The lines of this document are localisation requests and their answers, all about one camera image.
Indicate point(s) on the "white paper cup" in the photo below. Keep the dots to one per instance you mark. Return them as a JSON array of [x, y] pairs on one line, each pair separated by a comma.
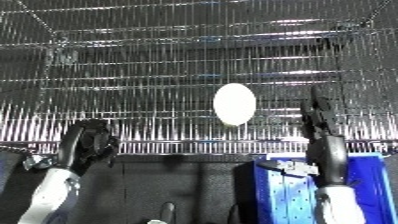
[[234, 104]]

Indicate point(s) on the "pale right robot arm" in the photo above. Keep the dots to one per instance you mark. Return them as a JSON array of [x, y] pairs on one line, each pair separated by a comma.
[[339, 206]]

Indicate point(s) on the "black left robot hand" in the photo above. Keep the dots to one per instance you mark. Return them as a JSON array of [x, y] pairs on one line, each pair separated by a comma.
[[87, 145]]

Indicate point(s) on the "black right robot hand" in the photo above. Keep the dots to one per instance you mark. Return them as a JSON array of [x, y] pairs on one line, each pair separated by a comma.
[[323, 136]]

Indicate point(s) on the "pale left robot arm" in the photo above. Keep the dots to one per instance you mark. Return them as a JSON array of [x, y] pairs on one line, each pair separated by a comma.
[[50, 196]]

